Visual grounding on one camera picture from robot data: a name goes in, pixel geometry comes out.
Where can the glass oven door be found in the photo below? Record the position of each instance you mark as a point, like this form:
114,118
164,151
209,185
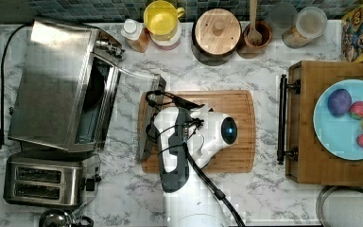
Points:
138,100

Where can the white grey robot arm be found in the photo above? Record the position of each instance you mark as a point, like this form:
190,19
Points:
189,135

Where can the stainless steel toaster oven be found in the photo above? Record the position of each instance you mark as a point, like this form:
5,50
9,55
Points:
68,87

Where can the bamboo cutting board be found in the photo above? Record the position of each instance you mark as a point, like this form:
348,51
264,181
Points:
237,158

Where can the canister with wooden lid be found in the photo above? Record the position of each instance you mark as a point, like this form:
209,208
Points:
215,36

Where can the white capped bottle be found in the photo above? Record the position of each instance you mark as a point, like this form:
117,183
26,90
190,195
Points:
135,35

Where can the yellow mug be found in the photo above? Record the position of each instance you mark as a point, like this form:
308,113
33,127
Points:
161,19

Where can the wooden spoon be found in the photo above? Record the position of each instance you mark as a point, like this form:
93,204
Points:
254,37

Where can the brown utensil crock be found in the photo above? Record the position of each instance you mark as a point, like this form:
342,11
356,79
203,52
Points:
246,49

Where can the thick wooden butcher block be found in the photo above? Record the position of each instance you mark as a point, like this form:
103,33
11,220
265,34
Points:
305,158

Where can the stainless steel two-slot toaster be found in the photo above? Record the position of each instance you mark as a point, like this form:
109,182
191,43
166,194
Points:
52,178

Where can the grey round lid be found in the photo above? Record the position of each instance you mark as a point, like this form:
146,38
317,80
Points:
282,16

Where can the light blue plate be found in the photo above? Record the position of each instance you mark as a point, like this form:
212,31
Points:
338,133

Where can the purple toy fruit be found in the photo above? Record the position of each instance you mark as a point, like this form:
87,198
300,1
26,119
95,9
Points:
339,102

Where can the glass jar with clear lid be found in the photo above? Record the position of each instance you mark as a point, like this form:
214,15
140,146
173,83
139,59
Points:
310,24

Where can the chrome kettle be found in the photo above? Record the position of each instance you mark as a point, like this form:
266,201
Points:
60,218

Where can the upper red toy strawberry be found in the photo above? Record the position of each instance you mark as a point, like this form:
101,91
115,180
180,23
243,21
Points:
356,110

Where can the round steel sink bowl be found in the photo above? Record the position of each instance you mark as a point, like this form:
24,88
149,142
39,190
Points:
340,206

